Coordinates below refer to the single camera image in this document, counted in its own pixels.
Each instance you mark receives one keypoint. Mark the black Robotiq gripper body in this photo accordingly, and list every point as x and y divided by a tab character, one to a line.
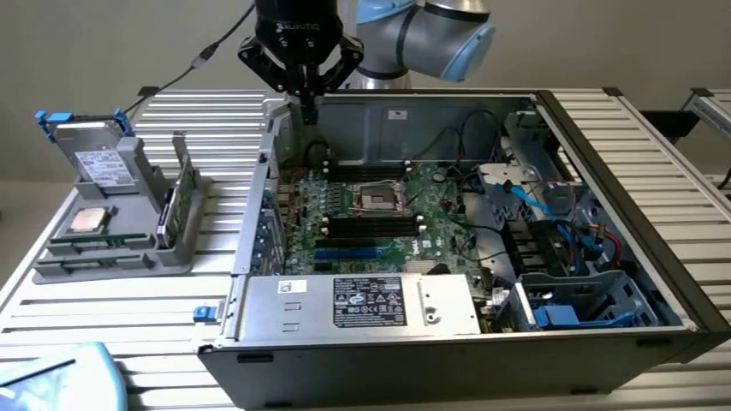
296	25

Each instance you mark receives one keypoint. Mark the graphics card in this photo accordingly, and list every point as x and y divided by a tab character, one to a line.
182	188

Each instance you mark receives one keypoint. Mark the green motherboard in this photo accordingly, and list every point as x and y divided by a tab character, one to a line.
439	222

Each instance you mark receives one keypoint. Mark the blue drive cage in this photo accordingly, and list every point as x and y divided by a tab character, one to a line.
606	295

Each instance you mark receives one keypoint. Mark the blue case latch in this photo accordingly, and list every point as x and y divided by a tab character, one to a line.
206	313

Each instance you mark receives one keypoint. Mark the blue expansion slot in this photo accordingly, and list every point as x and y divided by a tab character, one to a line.
348	253

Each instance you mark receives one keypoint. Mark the black case fan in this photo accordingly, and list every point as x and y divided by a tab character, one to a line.
534	248

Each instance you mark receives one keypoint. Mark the metal disk bay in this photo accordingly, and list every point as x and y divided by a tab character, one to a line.
534	141

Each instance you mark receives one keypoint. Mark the CPU socket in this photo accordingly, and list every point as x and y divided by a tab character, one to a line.
375	198

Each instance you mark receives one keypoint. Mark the hard disk with blue bracket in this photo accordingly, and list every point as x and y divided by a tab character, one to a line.
100	162

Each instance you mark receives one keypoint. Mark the light blue object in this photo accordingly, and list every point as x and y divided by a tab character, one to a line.
63	377

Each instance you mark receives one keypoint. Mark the metal slat side table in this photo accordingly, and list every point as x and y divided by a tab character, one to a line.
711	128

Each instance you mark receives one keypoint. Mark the black RAM slot bank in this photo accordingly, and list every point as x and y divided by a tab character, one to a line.
368	170
374	226

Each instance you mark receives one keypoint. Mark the green RAM stick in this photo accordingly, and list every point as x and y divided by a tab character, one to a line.
98	242

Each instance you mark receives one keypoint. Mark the silver power supply unit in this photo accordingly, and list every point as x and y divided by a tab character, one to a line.
308	312

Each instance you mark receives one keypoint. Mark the grey parts rack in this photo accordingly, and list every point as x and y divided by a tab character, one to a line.
143	180

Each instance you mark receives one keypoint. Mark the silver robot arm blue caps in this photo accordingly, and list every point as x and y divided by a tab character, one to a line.
423	38

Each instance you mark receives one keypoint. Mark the open black PC case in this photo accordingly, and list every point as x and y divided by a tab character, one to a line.
399	372

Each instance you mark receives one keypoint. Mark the black expansion slot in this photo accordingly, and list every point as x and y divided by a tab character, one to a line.
346	243

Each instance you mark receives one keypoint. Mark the silver chipset heatsink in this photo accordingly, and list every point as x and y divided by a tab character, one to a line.
426	267

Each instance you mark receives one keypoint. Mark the CPU chip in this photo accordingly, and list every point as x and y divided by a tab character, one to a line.
88	221

